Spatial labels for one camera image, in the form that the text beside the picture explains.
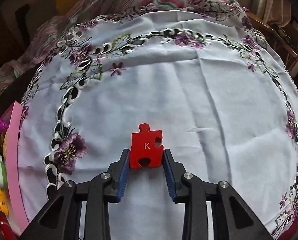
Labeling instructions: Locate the red glossy capsule case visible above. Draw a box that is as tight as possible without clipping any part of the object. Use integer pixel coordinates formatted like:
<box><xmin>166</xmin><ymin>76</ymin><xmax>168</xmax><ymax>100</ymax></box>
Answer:
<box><xmin>0</xmin><ymin>212</ymin><xmax>17</xmax><ymax>240</ymax></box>

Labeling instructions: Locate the beige curtain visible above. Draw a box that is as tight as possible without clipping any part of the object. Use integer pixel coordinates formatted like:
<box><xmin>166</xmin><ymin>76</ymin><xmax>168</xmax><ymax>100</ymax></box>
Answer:
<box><xmin>250</xmin><ymin>0</ymin><xmax>292</xmax><ymax>27</ymax></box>

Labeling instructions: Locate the pink shallow cardboard box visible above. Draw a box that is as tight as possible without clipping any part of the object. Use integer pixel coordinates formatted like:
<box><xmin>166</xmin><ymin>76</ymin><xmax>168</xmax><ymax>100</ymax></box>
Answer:
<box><xmin>0</xmin><ymin>101</ymin><xmax>29</xmax><ymax>237</ymax></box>

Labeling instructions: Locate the striped pink green bedsheet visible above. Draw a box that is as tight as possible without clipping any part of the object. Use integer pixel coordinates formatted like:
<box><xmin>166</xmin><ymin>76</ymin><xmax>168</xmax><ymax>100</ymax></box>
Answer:
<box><xmin>0</xmin><ymin>0</ymin><xmax>239</xmax><ymax>111</ymax></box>

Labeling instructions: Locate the white embroidered floral tablecloth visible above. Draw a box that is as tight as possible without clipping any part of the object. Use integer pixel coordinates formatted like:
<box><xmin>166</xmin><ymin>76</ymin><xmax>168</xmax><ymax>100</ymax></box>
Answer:
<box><xmin>18</xmin><ymin>5</ymin><xmax>298</xmax><ymax>239</ymax></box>

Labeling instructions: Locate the yellow oval plastic toy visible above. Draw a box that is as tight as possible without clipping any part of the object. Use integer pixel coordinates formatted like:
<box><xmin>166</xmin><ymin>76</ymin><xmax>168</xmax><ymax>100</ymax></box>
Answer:
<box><xmin>3</xmin><ymin>131</ymin><xmax>8</xmax><ymax>158</ymax></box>

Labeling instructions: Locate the red puzzle piece block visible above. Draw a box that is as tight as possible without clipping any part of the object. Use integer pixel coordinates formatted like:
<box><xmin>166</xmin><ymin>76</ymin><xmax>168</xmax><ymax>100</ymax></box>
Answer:
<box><xmin>129</xmin><ymin>124</ymin><xmax>164</xmax><ymax>169</ymax></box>

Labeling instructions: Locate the orange plastic toy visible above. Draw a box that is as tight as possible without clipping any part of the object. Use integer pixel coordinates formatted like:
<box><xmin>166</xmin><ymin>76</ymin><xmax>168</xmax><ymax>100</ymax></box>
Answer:
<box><xmin>0</xmin><ymin>189</ymin><xmax>9</xmax><ymax>216</ymax></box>

